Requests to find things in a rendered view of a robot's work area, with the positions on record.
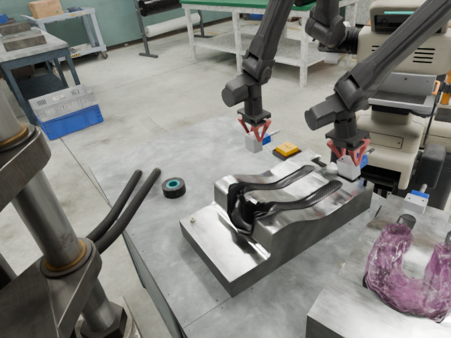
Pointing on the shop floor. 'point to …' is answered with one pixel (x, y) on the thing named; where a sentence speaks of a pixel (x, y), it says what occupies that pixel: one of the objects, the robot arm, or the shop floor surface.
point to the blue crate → (71, 122)
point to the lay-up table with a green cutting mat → (243, 42)
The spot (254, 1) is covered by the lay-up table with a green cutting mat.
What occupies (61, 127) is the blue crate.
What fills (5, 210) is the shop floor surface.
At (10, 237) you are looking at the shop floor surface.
